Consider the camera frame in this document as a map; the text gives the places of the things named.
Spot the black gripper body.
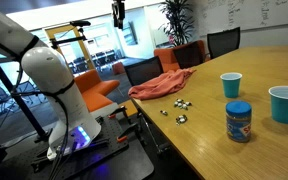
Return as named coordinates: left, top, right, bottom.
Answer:
left=111, top=0, right=126, bottom=21

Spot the small blue plastic cup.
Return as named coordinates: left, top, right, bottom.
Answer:
left=219, top=72, right=243, bottom=99

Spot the large blue plastic cup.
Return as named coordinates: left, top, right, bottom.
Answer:
left=268, top=85, right=288, bottom=125

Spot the orange ottoman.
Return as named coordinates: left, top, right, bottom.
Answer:
left=111, top=61, right=126, bottom=76

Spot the black mesh office chair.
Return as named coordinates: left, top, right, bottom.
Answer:
left=172, top=40, right=206, bottom=70
left=123, top=55, right=172, bottom=156
left=206, top=26, right=242, bottom=60

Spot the orange sofa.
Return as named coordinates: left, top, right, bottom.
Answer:
left=153, top=39, right=208, bottom=74

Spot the green potted plant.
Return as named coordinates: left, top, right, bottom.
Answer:
left=158, top=0, right=196, bottom=47

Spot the orange armchair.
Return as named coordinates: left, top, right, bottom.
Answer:
left=73, top=68, right=122, bottom=113

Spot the pink cloth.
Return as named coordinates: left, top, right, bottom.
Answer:
left=127, top=67, right=196, bottom=101

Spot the blue-lidded peanut butter jar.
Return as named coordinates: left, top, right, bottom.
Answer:
left=225, top=100, right=253, bottom=144

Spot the yellow door frame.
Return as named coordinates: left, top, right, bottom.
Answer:
left=44, top=23, right=96, bottom=75

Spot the orange-handled clamp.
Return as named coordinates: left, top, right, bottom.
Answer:
left=107, top=105, right=132, bottom=125
left=115, top=122, right=145, bottom=145

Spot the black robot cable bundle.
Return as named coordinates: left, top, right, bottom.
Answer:
left=0, top=34, right=77, bottom=180

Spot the black camera stand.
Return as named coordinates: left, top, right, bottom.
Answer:
left=0, top=19, right=92, bottom=144

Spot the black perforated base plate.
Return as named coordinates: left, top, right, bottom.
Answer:
left=3, top=114, right=155, bottom=180

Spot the white wall whiteboard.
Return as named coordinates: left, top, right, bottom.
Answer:
left=197, top=0, right=288, bottom=37

